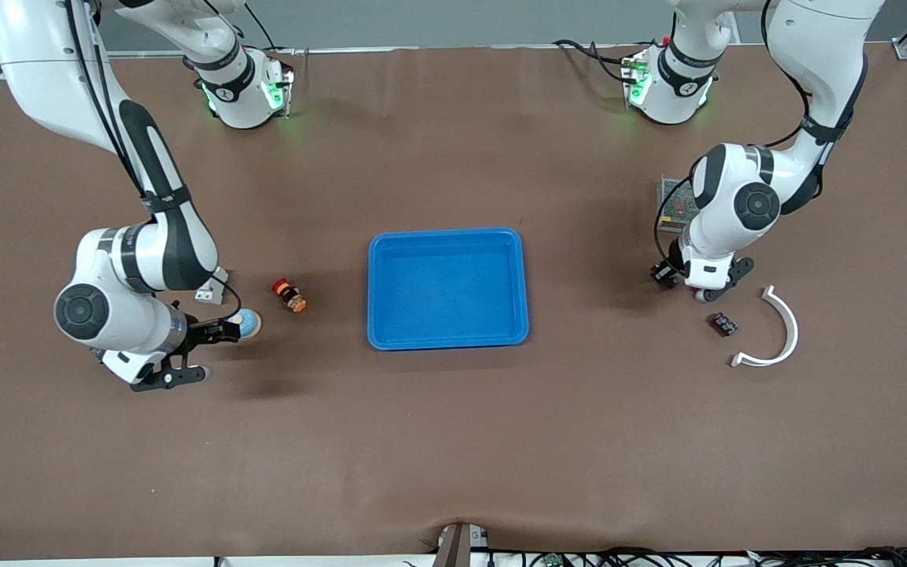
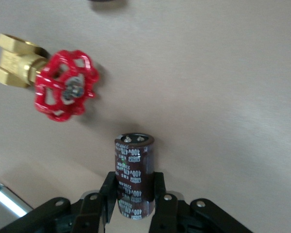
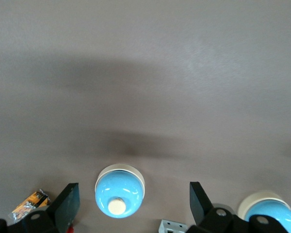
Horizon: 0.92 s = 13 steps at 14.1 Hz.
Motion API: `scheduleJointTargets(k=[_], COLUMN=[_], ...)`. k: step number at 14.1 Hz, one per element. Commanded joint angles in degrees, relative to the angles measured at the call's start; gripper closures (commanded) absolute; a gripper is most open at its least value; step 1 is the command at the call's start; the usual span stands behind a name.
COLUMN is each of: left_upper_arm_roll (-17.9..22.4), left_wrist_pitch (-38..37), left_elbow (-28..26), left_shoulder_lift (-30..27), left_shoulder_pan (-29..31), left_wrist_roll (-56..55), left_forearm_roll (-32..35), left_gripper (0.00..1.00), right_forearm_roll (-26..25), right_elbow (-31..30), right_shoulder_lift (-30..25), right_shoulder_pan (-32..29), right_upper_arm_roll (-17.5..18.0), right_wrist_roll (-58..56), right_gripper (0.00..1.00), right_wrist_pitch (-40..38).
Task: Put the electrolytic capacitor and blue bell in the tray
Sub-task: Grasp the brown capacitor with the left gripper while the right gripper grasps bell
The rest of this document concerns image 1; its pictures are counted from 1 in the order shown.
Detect blue plastic tray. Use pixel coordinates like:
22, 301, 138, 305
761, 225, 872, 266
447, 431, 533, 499
367, 228, 531, 351

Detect white circuit breaker red switches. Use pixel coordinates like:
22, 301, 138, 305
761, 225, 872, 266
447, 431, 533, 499
195, 268, 229, 306

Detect metal mesh power supply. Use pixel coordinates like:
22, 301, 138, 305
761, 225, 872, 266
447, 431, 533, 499
657, 176, 698, 235

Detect brown table mat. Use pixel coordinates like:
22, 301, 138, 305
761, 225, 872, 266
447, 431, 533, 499
0, 43, 907, 561

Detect orange emergency stop switch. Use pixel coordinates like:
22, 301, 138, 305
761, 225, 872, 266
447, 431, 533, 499
271, 278, 309, 314

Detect white curved plastic bracket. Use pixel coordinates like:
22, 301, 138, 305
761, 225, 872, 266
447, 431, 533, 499
730, 285, 800, 369

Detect black left arm base cable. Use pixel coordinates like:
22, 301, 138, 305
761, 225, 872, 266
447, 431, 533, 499
553, 38, 637, 84

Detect black arm base cable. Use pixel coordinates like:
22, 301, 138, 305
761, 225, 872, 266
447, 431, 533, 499
244, 0, 297, 60
553, 38, 637, 84

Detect black cable bundle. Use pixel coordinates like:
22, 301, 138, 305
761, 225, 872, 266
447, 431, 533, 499
485, 547, 907, 567

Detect black right arm base cable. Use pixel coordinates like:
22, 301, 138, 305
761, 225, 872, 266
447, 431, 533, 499
244, 0, 297, 60

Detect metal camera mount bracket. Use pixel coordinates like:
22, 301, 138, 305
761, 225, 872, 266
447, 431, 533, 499
436, 522, 491, 567

